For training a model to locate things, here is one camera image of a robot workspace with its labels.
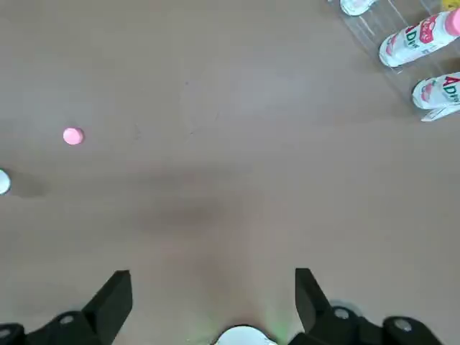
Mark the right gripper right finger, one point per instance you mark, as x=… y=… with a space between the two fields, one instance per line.
x=316 y=312

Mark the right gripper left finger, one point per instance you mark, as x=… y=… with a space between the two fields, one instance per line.
x=100 y=309

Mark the white drink bottle pink label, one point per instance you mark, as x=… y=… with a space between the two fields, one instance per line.
x=3 y=181

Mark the white shelf bottle pink cap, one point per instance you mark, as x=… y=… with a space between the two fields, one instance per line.
x=355 y=5
x=436 y=91
x=417 y=39

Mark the clear acrylic bottle shelf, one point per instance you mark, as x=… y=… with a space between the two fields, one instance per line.
x=370 y=32

